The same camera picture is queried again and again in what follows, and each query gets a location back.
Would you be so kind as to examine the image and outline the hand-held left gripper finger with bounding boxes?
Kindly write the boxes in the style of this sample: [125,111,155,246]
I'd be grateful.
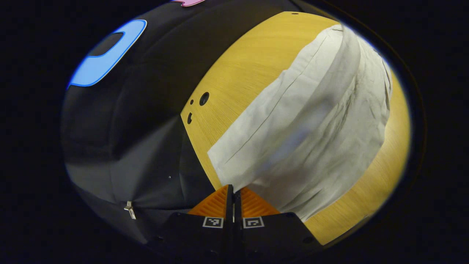
[234,187,325,259]
[147,184,234,259]

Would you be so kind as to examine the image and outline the white jeans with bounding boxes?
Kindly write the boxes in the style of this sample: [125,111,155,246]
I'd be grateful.
[207,24,393,223]

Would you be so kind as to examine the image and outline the black backdrop cloth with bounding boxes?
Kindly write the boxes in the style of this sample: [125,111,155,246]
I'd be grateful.
[60,0,304,244]

